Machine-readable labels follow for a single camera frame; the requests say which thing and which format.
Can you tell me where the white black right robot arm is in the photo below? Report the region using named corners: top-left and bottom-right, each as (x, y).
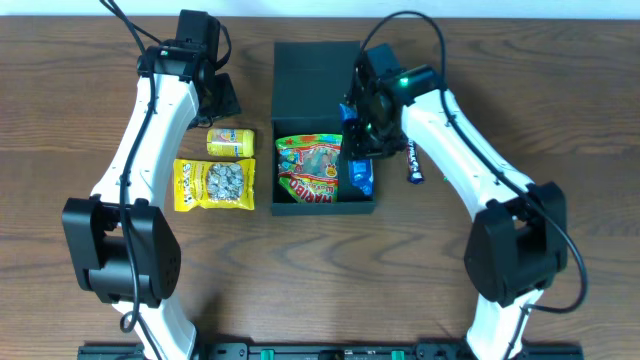
top-left (343, 44), bottom-right (582, 359)

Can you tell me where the blue Oreo cookie pack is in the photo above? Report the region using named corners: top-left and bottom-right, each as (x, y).
top-left (339, 104), bottom-right (374, 197)

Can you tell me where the purple Dairy Milk bar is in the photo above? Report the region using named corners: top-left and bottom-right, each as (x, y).
top-left (407, 139), bottom-right (424, 185)

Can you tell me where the dark green lidded box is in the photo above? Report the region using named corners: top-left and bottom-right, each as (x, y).
top-left (271, 41), bottom-right (376, 216)

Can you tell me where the yellow Hacks candy bag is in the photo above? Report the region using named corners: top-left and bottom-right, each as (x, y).
top-left (173, 159), bottom-right (256, 212)

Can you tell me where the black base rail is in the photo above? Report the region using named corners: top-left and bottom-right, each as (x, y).
top-left (77, 341), bottom-right (584, 360)

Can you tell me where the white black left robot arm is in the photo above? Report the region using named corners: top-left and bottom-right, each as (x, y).
top-left (62, 10), bottom-right (240, 359)

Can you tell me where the green Haribo gummy bag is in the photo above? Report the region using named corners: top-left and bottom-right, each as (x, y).
top-left (275, 134), bottom-right (342, 203)

